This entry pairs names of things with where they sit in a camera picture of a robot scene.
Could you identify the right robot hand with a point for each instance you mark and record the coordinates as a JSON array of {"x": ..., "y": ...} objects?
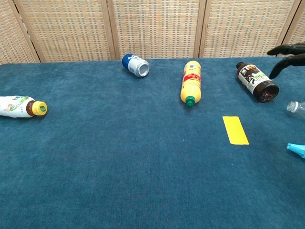
[{"x": 290, "y": 61}]

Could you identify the yellow rectangular marker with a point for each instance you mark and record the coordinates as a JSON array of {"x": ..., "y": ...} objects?
[{"x": 235, "y": 130}]

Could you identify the dark brown labelled bottle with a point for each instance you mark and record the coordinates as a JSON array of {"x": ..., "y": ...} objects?
[{"x": 257, "y": 81}]

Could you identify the clear plastic bottle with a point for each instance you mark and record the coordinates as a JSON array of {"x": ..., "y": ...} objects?
[{"x": 297, "y": 108}]

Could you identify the light blue spray nozzle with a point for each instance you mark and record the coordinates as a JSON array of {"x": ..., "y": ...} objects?
[{"x": 297, "y": 149}]

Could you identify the yellow bottle green cap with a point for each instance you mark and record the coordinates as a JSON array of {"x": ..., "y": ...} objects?
[{"x": 190, "y": 83}]

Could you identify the woven folding screen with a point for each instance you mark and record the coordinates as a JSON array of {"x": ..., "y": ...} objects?
[{"x": 152, "y": 28}]

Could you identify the blue white drink can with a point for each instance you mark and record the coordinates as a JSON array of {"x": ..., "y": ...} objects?
[{"x": 135, "y": 65}]

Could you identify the white tea bottle yellow cap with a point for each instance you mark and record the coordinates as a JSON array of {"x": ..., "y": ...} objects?
[{"x": 19, "y": 107}]

